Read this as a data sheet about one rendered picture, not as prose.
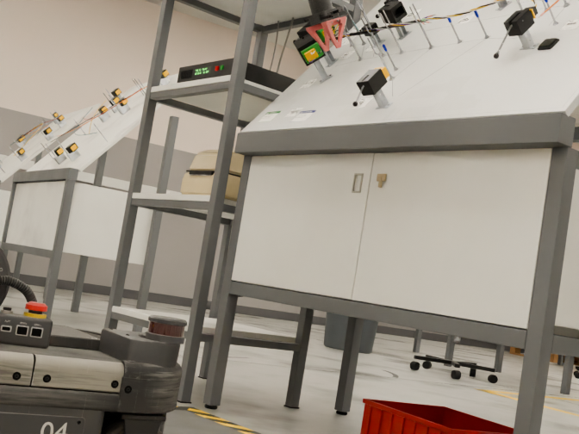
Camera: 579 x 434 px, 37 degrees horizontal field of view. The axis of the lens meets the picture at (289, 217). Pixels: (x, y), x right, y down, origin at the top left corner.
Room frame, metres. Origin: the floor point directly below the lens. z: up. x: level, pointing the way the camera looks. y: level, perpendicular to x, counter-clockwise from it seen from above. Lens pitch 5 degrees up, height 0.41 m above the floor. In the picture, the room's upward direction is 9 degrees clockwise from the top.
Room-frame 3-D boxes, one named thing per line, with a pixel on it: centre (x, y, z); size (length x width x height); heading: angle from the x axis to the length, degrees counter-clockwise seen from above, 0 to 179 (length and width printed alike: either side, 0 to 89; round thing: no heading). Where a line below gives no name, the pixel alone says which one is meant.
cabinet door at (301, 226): (2.50, -0.03, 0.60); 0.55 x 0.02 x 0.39; 39
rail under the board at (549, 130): (2.27, -0.18, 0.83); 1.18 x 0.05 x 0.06; 39
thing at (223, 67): (3.05, 0.24, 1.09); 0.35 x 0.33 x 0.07; 39
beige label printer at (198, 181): (3.01, 0.21, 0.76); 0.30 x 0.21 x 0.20; 132
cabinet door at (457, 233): (2.07, -0.37, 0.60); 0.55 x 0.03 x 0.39; 39
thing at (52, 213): (5.49, 1.25, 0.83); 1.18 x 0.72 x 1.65; 32
